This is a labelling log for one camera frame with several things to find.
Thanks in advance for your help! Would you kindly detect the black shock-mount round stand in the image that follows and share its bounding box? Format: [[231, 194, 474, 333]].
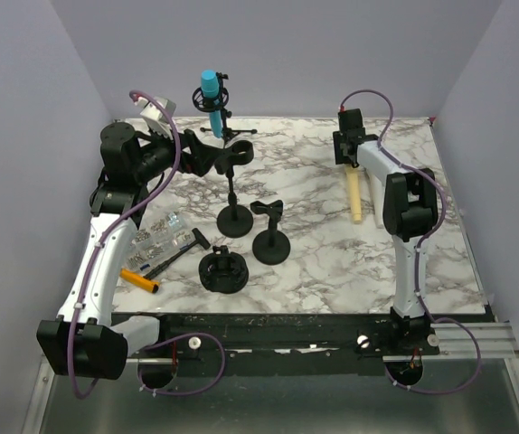
[[198, 245, 250, 295]]

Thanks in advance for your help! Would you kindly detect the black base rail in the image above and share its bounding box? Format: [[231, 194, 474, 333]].
[[133, 313, 439, 377]]

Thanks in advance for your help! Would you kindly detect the white microphone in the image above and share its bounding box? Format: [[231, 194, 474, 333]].
[[366, 170, 384, 228]]

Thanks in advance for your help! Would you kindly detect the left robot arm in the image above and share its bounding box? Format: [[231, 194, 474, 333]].
[[36, 122, 222, 380]]

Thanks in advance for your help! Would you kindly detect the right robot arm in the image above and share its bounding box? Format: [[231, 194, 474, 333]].
[[333, 108, 439, 324]]

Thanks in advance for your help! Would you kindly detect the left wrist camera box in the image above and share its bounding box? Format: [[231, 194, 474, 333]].
[[135, 97, 176, 138]]

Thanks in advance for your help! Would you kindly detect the blue microphone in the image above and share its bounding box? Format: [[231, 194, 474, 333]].
[[200, 70, 222, 138]]

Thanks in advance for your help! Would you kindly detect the short black clip stand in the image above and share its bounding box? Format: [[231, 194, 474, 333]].
[[250, 200, 291, 266]]

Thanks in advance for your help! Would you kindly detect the beige microphone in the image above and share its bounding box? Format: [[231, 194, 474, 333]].
[[344, 165, 363, 223]]

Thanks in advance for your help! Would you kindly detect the orange yellow tool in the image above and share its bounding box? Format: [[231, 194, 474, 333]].
[[119, 269, 159, 294]]

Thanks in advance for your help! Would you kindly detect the tall black clip stand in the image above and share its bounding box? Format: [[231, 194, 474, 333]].
[[215, 140, 254, 239]]

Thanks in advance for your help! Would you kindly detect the clear plastic screw box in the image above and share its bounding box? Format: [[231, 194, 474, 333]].
[[124, 212, 193, 274]]

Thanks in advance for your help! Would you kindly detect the black tripod shock-mount stand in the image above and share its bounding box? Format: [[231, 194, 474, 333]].
[[192, 71, 258, 146]]

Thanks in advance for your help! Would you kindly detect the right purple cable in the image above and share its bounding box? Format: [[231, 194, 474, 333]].
[[338, 88, 484, 396]]

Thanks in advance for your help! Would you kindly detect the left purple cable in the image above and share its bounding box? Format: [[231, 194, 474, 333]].
[[67, 89, 227, 400]]

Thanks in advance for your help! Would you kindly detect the black t-handle tool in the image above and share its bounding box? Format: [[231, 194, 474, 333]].
[[144, 228, 211, 280]]

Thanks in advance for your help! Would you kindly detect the purple cable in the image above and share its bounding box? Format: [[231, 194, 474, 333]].
[[67, 89, 227, 400], [338, 88, 484, 396]]

